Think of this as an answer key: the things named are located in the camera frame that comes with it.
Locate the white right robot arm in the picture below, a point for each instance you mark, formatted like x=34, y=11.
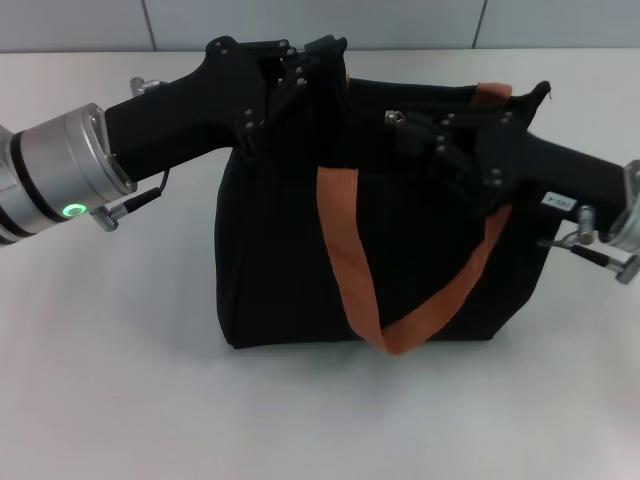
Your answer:
x=631, y=215

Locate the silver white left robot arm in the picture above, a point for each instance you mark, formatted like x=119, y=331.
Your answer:
x=50, y=170

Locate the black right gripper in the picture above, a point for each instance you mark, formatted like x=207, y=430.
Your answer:
x=550, y=165

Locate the silver zipper pull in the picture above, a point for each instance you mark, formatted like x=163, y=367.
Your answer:
x=394, y=118

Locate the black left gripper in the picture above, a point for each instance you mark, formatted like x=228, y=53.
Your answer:
x=190, y=115

